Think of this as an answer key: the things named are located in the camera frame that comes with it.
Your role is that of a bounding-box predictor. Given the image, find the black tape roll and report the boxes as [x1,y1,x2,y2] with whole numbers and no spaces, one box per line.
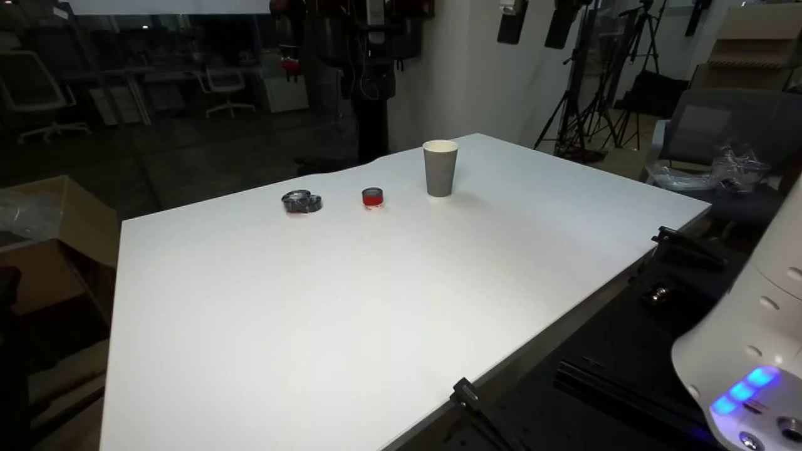
[279,187,325,217]

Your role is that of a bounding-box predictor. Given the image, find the clear plastic bag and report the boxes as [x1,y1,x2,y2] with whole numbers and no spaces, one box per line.
[647,139,775,196]

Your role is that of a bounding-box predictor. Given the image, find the white office chair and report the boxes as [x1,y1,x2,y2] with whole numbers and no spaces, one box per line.
[193,64,259,119]
[0,48,94,145]

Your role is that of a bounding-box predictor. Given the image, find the grey paper cup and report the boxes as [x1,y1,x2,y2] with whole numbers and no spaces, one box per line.
[421,138,461,201]

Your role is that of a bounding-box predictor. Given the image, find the brown cardboard box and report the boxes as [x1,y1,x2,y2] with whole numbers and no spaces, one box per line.
[0,172,121,322]

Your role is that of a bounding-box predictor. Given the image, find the black camera tripod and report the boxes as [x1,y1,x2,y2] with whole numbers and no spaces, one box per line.
[535,0,640,162]

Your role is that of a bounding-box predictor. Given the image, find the black table edge clamp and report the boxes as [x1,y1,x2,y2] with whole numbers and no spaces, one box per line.
[449,376,507,430]

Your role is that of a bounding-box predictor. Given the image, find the black folding chair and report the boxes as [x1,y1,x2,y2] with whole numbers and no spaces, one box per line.
[612,67,695,150]

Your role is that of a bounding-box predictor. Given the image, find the red tape roll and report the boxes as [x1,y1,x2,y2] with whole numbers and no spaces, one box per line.
[358,186,389,209]

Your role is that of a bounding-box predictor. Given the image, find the black aluminium rails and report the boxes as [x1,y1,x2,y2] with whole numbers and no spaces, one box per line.
[551,355,700,440]

